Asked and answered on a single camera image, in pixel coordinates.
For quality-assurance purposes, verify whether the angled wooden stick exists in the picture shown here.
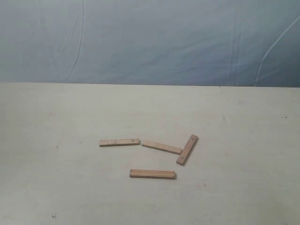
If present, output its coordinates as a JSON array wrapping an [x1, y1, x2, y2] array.
[[176, 135, 198, 165]]

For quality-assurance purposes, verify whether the blue backdrop cloth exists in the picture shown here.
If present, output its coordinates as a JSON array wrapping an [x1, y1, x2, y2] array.
[[0, 0, 300, 87]]

